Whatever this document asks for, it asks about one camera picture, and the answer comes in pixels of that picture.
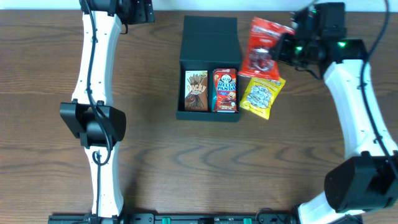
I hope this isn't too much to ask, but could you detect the yellow Hacks candy bag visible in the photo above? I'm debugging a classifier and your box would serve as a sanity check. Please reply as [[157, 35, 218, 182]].
[[240, 78, 285, 119]]

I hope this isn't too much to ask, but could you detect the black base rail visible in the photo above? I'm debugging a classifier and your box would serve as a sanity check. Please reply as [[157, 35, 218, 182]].
[[48, 213, 364, 224]]

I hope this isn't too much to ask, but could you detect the red Hacks candy bag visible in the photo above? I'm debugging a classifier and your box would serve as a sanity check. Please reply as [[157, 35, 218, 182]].
[[238, 17, 295, 80]]

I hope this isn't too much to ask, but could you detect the brown Pocky box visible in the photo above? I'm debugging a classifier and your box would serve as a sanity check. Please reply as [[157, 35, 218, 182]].
[[184, 70, 208, 112]]

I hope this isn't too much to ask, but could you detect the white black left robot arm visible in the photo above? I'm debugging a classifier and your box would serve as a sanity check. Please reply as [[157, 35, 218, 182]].
[[49, 0, 155, 223]]

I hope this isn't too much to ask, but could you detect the teal Chunkies cookie box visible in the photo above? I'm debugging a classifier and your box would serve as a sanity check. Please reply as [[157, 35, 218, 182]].
[[211, 90, 217, 113]]

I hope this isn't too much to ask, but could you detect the red Hello Panda box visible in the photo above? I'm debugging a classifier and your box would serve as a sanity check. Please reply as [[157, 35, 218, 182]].
[[213, 68, 238, 113]]

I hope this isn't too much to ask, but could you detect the dark green open box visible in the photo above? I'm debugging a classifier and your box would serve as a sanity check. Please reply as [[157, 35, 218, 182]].
[[176, 16, 242, 122]]

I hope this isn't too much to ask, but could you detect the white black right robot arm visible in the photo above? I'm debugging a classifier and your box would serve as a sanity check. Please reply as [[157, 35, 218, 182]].
[[271, 33, 397, 223]]

